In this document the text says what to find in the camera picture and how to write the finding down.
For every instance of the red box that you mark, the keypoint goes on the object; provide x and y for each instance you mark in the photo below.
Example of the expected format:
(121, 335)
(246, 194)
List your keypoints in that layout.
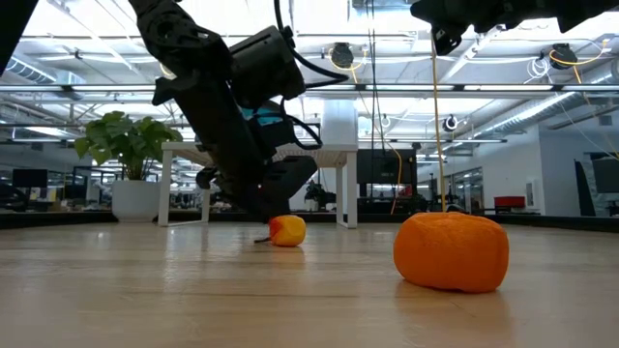
(509, 201)

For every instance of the orange tangerine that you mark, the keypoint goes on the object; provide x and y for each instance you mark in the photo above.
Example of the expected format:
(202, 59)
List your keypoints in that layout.
(450, 251)

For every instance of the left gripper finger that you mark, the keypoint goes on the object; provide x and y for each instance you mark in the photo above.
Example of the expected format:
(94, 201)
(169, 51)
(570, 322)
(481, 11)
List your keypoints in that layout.
(246, 193)
(292, 179)

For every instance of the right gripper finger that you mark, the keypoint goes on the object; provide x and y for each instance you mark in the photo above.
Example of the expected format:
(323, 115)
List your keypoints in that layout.
(446, 41)

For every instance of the white perforated metal shelf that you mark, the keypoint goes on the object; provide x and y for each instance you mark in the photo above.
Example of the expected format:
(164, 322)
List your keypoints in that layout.
(333, 153)

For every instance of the small peach with stem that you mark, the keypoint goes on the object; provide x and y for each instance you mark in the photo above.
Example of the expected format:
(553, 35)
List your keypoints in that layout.
(288, 231)

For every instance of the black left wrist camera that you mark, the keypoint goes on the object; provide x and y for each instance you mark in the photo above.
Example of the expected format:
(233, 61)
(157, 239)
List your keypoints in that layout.
(266, 67)

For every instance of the black desktop monitor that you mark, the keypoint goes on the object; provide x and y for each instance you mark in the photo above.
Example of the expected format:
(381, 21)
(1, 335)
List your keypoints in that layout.
(29, 179)

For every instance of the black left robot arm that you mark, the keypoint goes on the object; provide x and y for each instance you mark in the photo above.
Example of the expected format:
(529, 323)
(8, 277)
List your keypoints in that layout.
(179, 34)

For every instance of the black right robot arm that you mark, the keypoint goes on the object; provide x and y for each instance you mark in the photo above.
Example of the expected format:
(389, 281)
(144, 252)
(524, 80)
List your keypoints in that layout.
(580, 12)

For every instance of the black wall screen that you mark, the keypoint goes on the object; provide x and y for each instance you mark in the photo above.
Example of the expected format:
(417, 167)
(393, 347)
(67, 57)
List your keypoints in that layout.
(384, 166)

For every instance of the green potted plant white pot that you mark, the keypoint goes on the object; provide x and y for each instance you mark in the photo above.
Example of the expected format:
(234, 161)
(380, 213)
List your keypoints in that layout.
(130, 140)

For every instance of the blue collapsible bowl grey rim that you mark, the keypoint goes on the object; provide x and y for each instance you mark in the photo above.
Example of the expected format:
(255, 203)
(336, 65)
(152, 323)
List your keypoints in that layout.
(268, 119)

